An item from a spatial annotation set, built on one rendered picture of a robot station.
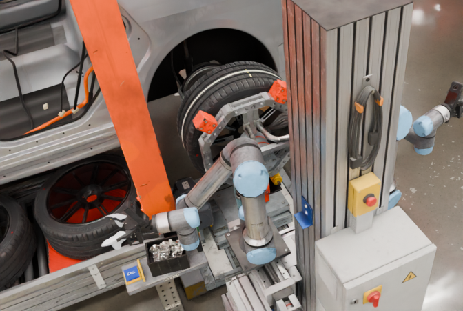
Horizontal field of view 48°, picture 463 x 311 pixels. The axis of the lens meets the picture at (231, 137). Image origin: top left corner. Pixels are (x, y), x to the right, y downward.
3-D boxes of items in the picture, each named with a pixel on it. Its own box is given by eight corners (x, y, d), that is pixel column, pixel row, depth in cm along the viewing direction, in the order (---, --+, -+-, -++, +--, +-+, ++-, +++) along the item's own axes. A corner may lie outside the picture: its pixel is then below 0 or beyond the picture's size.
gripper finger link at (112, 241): (109, 258, 185) (130, 244, 190) (105, 247, 182) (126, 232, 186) (105, 254, 187) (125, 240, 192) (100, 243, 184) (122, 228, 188)
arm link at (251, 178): (271, 236, 218) (260, 140, 182) (278, 266, 207) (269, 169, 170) (242, 241, 218) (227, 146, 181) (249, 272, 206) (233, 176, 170)
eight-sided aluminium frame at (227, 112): (297, 158, 298) (293, 81, 262) (302, 165, 294) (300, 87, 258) (209, 190, 288) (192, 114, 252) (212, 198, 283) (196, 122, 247)
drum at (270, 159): (262, 143, 281) (260, 123, 272) (279, 168, 266) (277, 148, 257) (238, 152, 279) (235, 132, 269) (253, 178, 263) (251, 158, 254)
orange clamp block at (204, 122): (213, 115, 259) (199, 109, 253) (218, 124, 253) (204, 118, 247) (205, 126, 261) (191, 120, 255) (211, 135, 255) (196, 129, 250)
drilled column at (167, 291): (180, 301, 304) (166, 258, 277) (185, 315, 297) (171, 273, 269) (164, 307, 302) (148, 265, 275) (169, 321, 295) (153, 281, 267)
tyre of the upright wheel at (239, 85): (306, 82, 300) (215, 41, 262) (326, 104, 283) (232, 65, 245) (245, 167, 325) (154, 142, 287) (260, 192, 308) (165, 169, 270)
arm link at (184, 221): (201, 232, 192) (198, 217, 186) (171, 237, 192) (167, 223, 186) (199, 216, 198) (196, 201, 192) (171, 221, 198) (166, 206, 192)
